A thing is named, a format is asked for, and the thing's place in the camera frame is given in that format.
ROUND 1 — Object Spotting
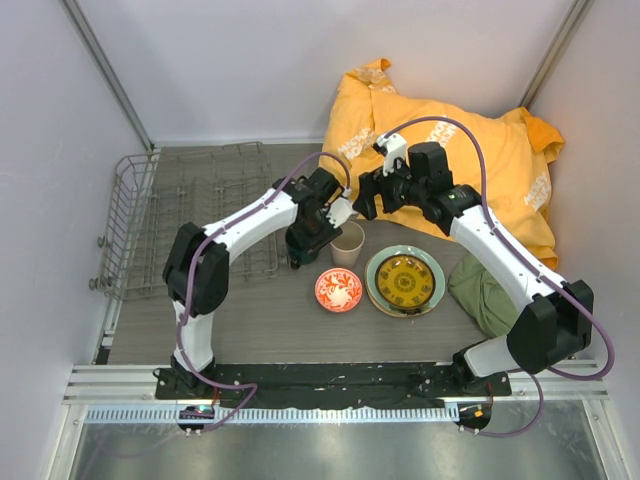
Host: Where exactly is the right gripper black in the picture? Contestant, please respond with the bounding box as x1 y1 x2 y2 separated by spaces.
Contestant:
353 154 427 221

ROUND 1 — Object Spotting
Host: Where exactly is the beige tall cup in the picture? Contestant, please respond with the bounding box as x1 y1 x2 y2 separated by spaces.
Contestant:
330 221 366 268

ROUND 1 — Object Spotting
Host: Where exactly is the light green flower plate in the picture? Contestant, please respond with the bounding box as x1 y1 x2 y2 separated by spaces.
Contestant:
364 244 446 317

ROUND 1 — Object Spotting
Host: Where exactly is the dark green mug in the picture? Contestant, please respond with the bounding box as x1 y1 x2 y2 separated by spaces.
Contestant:
286 240 318 270

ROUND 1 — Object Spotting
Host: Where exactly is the yellow patterned plate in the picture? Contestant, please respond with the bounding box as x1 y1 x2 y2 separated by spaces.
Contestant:
374 254 435 311

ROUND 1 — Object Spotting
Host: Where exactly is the white orange patterned bowl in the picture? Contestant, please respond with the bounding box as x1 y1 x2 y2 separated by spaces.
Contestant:
314 268 363 313

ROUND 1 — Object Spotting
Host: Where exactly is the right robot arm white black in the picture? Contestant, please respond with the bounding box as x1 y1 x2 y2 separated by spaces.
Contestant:
354 135 594 395

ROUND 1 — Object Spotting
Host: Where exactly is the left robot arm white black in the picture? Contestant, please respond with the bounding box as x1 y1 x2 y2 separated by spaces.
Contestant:
162 167 352 399

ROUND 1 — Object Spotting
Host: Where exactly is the yellow Mickey Mouse shirt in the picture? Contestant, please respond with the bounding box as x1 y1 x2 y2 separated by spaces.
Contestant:
319 58 564 269

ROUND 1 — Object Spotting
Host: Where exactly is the olive green cloth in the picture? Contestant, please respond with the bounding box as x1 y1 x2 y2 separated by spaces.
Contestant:
448 254 519 338

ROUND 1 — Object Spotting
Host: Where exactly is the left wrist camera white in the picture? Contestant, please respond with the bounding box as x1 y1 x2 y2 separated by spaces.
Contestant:
325 188 357 229

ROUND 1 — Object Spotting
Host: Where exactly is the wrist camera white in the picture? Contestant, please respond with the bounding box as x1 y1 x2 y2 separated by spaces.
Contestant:
373 133 407 176
325 188 357 229

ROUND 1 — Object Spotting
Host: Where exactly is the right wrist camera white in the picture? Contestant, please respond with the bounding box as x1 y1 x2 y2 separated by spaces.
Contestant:
373 133 407 176

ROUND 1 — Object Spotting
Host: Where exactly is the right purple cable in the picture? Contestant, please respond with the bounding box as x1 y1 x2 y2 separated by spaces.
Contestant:
387 116 617 437

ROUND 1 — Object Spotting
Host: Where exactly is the purple cable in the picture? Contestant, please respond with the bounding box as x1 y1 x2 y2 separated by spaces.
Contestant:
387 116 617 437
175 152 354 441

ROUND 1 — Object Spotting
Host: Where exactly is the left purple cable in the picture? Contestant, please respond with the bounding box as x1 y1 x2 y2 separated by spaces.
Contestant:
175 152 354 441

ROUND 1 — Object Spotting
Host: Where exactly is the wire dish rack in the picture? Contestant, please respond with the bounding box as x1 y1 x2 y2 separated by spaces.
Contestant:
89 142 272 301

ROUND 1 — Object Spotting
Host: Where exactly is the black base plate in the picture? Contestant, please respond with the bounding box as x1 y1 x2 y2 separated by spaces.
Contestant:
153 362 512 410

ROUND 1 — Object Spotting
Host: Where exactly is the slotted cable duct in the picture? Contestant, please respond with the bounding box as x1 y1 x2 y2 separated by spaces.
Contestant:
85 403 459 425

